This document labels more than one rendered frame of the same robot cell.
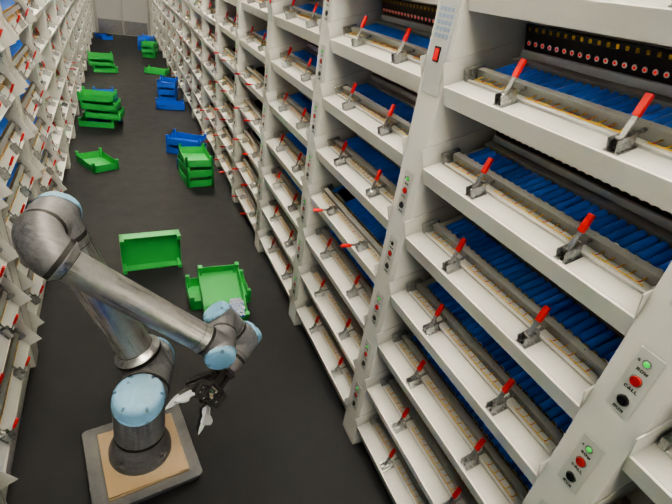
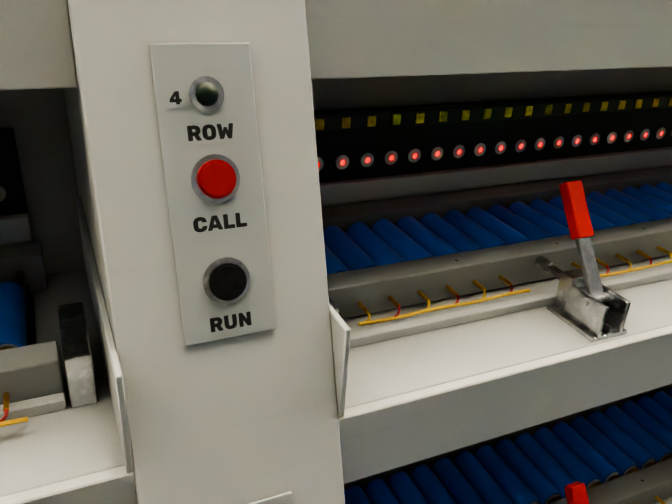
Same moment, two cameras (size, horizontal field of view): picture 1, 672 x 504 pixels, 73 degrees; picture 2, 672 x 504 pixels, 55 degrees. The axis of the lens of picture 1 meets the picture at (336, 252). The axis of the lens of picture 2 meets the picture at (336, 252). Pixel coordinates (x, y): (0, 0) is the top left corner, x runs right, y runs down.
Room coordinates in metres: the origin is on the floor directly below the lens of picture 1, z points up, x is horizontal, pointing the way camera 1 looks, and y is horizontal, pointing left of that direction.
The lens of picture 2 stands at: (1.08, 0.10, 0.84)
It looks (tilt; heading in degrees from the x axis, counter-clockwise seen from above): 10 degrees down; 275
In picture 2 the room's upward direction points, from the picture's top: 4 degrees counter-clockwise
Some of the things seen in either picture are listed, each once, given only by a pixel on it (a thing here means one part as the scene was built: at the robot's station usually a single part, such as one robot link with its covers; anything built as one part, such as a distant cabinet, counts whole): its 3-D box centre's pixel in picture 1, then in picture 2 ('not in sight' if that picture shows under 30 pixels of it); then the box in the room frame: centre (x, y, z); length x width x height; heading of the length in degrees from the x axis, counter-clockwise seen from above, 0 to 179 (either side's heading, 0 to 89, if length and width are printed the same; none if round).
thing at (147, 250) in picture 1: (151, 251); not in sight; (2.02, 0.99, 0.10); 0.30 x 0.08 x 0.20; 121
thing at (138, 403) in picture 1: (139, 408); not in sight; (0.91, 0.52, 0.26); 0.17 x 0.15 x 0.18; 14
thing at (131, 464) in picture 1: (140, 439); not in sight; (0.90, 0.53, 0.13); 0.19 x 0.19 x 0.10
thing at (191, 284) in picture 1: (217, 288); not in sight; (1.87, 0.57, 0.04); 0.30 x 0.20 x 0.08; 118
